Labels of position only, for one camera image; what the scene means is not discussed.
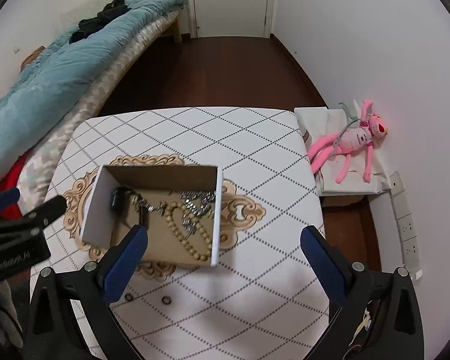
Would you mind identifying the cardboard box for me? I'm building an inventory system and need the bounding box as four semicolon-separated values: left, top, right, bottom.
79;165;224;267

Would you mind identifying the silver chain necklace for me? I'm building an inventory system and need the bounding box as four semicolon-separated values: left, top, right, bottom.
132;188;218;239

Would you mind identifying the red blanket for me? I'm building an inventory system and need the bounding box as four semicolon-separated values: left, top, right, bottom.
0;150;31;220

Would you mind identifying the light blue duvet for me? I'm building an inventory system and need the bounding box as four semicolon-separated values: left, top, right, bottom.
0;0;188;181

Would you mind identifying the patterned white tablecloth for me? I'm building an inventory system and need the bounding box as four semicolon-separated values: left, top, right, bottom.
31;107;329;359

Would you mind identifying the black smart wristband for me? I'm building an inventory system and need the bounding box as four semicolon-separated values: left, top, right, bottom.
110;185;149;230

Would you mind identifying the pink panther plush toy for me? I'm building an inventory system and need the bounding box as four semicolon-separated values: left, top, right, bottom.
307;100;388;184

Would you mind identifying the black clothing on bed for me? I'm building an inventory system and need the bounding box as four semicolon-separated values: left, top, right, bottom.
69;0;130;44

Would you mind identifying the white door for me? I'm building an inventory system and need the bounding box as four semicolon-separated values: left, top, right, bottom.
188;0;275;38

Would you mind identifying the white wall power strip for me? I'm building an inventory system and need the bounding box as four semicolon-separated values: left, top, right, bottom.
389;171;423;283

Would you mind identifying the wooden bead bracelet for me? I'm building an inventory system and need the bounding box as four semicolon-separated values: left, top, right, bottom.
165;201;214;263

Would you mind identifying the brown item by wall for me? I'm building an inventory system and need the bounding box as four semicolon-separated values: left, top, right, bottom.
20;46;45;72

